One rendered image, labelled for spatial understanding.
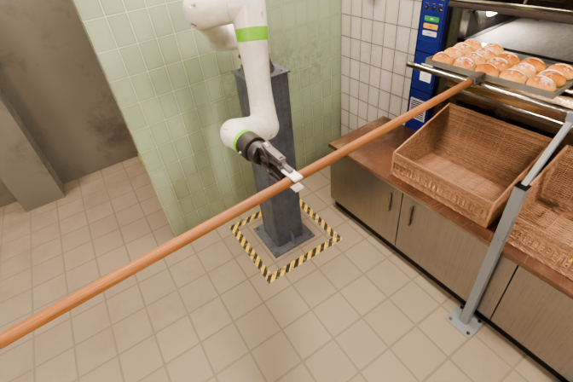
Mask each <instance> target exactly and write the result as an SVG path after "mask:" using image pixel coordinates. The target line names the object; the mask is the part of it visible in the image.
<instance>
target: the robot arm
mask: <svg viewBox="0 0 573 382"><path fill-rule="evenodd" d="M182 15H183V17H184V19H185V21H187V23H188V24H189V25H190V26H191V27H193V28H194V29H197V30H199V31H200V32H202V34H203V35H204V36H205V41H206V43H207V44H208V46H209V47H210V48H211V49H213V50H216V51H226V50H234V49H238V50H239V51H240V54H239V55H238V57H239V58H240V59H241V61H242V64H240V67H241V68H242V69H244V73H245V77H246V86H247V92H248V98H249V106H250V111H251V115H250V116H249V117H244V118H239V119H229V120H227V121H226V122H225V123H224V124H223V125H222V127H221V130H220V137H221V140H222V142H223V143H224V145H226V146H227V147H229V148H232V149H234V150H235V151H236V152H237V153H238V154H240V155H241V156H242V157H243V158H245V159H246V160H248V161H251V162H253V163H254V164H256V165H262V166H263V168H264V169H266V170H267V173H266V176H267V177H270V178H272V179H273V180H274V181H276V182H279V181H281V180H282V179H284V178H286V177H289V178H290V179H291V180H293V181H294V182H297V181H299V180H301V179H303V177H302V176H301V175H300V174H298V173H297V172H296V171H295V170H294V169H293V168H292V167H290V166H289V165H288V163H287V162H286V160H287V158H286V157H285V156H284V155H283V154H281V153H280V152H279V151H278V150H276V149H275V148H274V147H273V146H272V145H271V144H270V143H269V142H268V140H270V139H272V138H274V137H275V136H276V135H277V133H278V131H279V122H278V118H277V115H276V110H275V104H274V97H273V90H272V83H271V76H270V74H271V73H272V72H273V71H274V70H275V66H274V64H273V63H272V61H271V58H270V53H271V50H270V43H269V29H268V21H267V12H266V4H265V0H183V2H182ZM280 158H281V159H280Z"/></svg>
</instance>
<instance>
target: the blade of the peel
mask: <svg viewBox="0 0 573 382"><path fill-rule="evenodd" d="M512 53H513V52H512ZM514 54H515V55H517V56H518V58H519V60H520V62H521V61H522V60H524V59H526V58H530V57H534V56H529V55H522V54H518V53H514ZM433 56H434V55H433ZM433 56H430V57H427V58H425V64H427V65H431V66H434V67H439V68H442V69H445V70H449V71H452V72H457V73H460V74H464V75H466V76H471V75H472V74H474V73H475V72H477V71H475V70H476V68H477V67H476V68H475V70H474V71H473V70H470V69H466V68H463V67H458V66H454V65H453V64H452V65H450V64H448V63H444V62H441V61H435V60H433V59H432V58H433ZM538 59H540V60H542V61H543V62H544V63H545V65H546V70H547V69H548V68H549V67H550V66H552V65H555V64H560V63H562V62H557V61H550V60H546V59H542V58H538ZM499 76H500V74H499ZM499 76H498V77H496V76H492V75H489V74H486V75H485V79H484V80H485V81H488V82H491V83H495V84H500V85H503V86H506V87H509V88H513V89H516V90H522V91H524V92H528V93H530V94H534V95H538V96H543V97H546V98H549V99H552V100H553V99H554V98H556V97H557V96H559V95H560V94H562V93H563V92H565V91H566V90H567V89H568V88H569V87H571V86H572V85H573V79H572V80H566V83H565V84H564V85H563V86H561V87H556V90H555V91H550V90H544V89H541V88H537V87H534V86H530V85H527V84H526V83H525V84H521V83H518V82H515V81H512V80H508V79H504V78H499Z"/></svg>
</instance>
